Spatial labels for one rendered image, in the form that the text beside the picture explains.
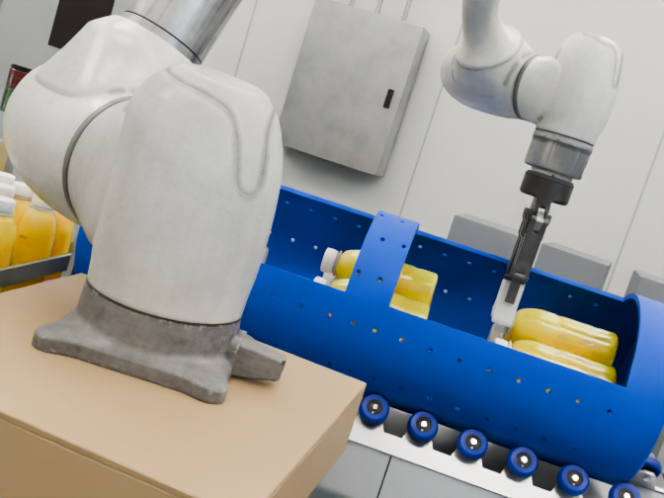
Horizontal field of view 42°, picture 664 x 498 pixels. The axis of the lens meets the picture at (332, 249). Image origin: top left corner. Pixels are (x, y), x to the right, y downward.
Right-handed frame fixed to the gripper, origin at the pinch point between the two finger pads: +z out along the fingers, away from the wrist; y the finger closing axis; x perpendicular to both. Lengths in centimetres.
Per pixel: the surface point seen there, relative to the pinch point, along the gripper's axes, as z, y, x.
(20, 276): 20, -7, 74
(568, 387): 6.8, -14.3, -10.3
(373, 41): -64, 321, 78
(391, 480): 28.4, -12.8, 8.3
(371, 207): 19, 341, 54
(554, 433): 13.9, -12.5, -11.0
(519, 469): 20.8, -11.9, -8.2
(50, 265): 19, 3, 74
